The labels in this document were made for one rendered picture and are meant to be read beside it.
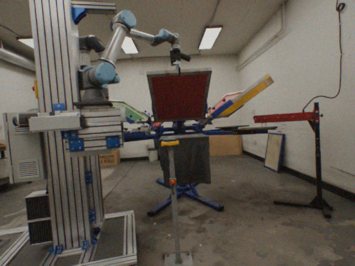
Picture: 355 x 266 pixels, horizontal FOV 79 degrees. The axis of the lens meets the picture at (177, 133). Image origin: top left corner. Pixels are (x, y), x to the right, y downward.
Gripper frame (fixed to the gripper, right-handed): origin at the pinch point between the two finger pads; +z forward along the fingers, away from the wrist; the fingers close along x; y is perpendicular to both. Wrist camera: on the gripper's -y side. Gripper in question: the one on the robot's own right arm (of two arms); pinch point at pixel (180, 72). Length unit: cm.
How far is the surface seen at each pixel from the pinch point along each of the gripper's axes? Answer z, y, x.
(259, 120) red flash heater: 22, -91, -79
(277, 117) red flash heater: 24, -107, -70
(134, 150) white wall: -26, 127, -489
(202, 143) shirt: 54, -16, -29
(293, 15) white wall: -167, -200, -137
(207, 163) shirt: 71, -19, -34
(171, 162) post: 72, 12, -5
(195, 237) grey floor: 136, -5, -63
